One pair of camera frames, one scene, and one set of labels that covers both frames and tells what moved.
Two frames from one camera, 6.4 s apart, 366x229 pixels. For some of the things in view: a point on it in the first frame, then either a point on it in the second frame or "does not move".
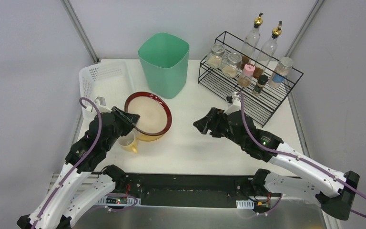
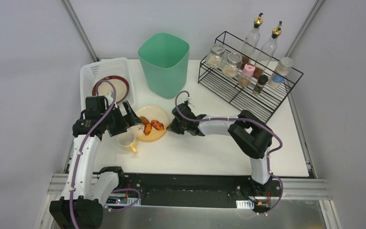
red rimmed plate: (155, 117) to (122, 87)
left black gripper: (119, 118) does not move
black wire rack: (233, 66) does not move
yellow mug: (128, 142) does not move
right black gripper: (212, 121) to (177, 122)
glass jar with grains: (215, 59) does not move
